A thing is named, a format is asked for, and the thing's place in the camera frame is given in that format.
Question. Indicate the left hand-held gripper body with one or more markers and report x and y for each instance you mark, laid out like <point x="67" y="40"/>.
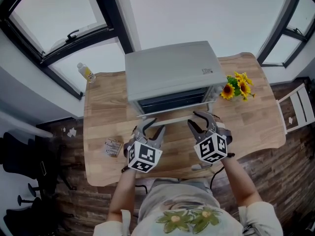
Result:
<point x="144" y="156"/>

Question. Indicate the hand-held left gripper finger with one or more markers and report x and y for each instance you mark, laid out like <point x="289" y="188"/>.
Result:
<point x="158" y="138"/>
<point x="145" y="125"/>

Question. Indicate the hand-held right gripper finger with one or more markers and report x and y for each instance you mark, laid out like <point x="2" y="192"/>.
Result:
<point x="197" y="131"/>
<point x="210" y="122"/>

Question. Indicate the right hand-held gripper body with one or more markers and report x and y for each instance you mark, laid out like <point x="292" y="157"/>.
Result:
<point x="211" y="147"/>

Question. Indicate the glass toaster oven door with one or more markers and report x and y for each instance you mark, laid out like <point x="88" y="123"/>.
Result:
<point x="172" y="101"/>

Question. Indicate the person's left forearm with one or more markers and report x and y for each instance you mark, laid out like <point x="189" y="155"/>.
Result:
<point x="123" y="193"/>

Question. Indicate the person's right forearm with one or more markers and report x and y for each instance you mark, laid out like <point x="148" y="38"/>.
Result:
<point x="240" y="181"/>

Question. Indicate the grey toaster oven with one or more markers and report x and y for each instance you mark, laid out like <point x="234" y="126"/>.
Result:
<point x="169" y="67"/>

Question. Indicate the bunch of sunflowers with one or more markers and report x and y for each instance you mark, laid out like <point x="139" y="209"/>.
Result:
<point x="237" y="86"/>

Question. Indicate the person's floral print shirt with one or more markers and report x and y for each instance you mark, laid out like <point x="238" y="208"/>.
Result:
<point x="182" y="205"/>

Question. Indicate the white paper scraps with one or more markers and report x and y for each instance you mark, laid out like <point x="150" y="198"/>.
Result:
<point x="72" y="132"/>

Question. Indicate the clear bottle with yellow label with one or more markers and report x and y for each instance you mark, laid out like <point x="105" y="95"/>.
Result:
<point x="87" y="73"/>

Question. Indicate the white slatted chair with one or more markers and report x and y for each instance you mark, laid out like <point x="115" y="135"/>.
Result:
<point x="299" y="107"/>

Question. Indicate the black office chair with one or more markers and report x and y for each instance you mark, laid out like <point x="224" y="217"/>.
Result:
<point x="29" y="161"/>

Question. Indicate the black framed window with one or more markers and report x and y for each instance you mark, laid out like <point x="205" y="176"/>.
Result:
<point x="283" y="26"/>
<point x="103" y="11"/>

